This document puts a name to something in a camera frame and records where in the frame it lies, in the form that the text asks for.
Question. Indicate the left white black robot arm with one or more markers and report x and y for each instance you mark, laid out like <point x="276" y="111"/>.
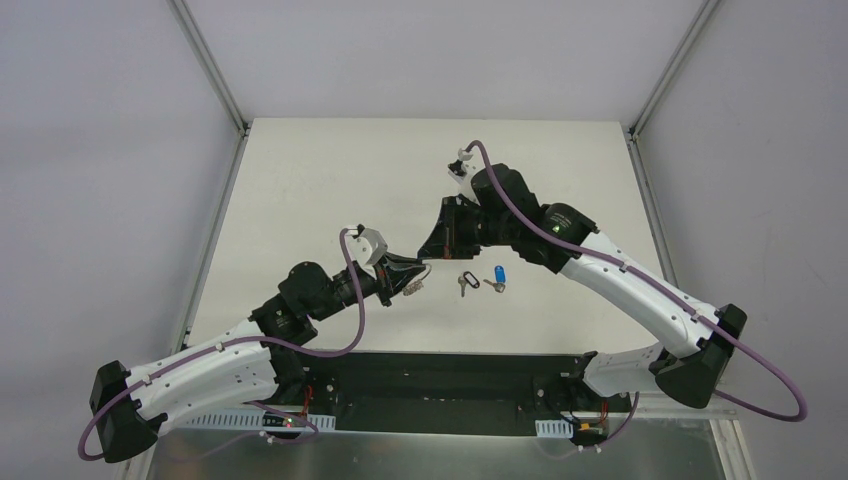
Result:
<point x="258" y="360"/>

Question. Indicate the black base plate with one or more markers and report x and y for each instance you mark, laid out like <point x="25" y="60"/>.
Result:
<point x="438" y="393"/>

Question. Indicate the right white cable duct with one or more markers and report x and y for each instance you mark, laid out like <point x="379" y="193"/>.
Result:
<point x="557" y="429"/>

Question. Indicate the white cable duct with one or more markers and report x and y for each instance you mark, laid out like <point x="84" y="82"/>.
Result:
<point x="557" y="429"/>
<point x="243" y="419"/>

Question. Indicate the aluminium frame rail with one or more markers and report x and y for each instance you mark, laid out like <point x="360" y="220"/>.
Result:
<point x="654" y="166"/>
<point x="179" y="144"/>

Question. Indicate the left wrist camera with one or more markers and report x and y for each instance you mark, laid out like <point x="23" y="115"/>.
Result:
<point x="365" y="245"/>

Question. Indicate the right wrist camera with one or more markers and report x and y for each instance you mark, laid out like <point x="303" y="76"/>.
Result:
<point x="462" y="171"/>

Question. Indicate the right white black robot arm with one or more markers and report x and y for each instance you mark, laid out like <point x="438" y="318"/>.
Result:
<point x="688" y="358"/>

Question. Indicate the front steel sheet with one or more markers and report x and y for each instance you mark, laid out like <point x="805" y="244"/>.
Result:
<point x="644" y="452"/>

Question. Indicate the left white cable duct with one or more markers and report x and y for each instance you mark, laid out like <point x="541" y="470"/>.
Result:
<point x="243" y="419"/>

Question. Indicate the right aluminium frame rail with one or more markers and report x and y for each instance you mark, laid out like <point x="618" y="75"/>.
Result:
<point x="654" y="166"/>

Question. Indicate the silver key with blue tag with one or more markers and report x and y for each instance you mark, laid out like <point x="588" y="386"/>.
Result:
<point x="498" y="282"/>

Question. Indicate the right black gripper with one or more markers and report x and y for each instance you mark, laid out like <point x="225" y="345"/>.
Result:
<point x="452" y="227"/>

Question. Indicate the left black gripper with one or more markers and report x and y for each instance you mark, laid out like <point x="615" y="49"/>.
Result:
<point x="384" y="281"/>

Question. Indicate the left aluminium frame rail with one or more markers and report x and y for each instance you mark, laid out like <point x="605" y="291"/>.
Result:
<point x="179" y="144"/>

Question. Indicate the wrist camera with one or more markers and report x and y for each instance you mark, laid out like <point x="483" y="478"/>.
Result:
<point x="365" y="245"/>
<point x="462" y="171"/>

